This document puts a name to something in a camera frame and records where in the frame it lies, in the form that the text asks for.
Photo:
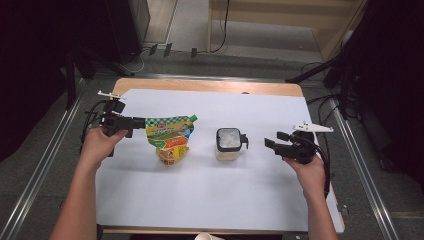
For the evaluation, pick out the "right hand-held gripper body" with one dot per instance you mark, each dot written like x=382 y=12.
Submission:
x=300 y=150

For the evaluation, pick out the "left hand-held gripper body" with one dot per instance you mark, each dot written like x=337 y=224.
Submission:
x=115 y=121

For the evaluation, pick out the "yellow green spout pouch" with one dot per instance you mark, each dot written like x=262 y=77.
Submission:
x=170 y=140

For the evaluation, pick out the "clear jar with black lid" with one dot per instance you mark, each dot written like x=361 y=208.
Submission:
x=228 y=140

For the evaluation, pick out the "person's right hand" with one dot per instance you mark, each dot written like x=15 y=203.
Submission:
x=313 y=178

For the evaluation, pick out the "person's left hand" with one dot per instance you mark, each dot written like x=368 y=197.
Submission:
x=98 y=148

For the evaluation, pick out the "black stand leg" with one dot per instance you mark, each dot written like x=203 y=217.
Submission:
x=310 y=71

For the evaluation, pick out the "black tape strip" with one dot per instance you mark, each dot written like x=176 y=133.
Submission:
x=167 y=49
x=194 y=52

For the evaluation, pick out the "white paper sheet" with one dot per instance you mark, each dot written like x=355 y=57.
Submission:
x=206 y=196

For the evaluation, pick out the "black cabinet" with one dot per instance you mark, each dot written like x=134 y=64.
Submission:
x=126 y=30

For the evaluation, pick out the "dark curtain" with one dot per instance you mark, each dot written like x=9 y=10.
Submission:
x=33 y=66
x=393 y=83

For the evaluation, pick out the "long metal floor rail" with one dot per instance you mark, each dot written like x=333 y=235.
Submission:
x=206 y=77
x=36 y=180
x=363 y=166

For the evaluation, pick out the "light wooden frame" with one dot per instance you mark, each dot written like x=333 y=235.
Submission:
x=266 y=10

